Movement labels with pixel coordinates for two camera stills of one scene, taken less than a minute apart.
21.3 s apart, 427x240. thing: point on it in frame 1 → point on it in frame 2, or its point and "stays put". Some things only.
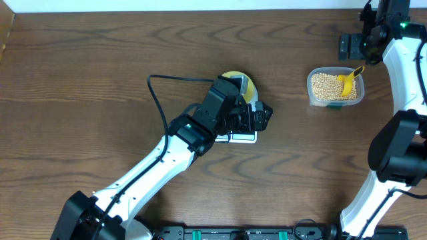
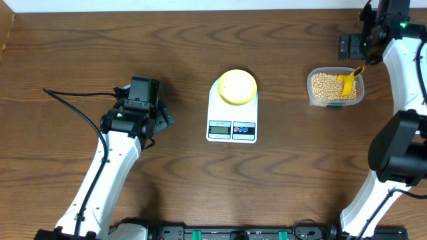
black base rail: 180,233 stays put
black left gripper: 260,123 → 163,117
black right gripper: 353,53 stays put
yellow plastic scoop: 347,80 stays put
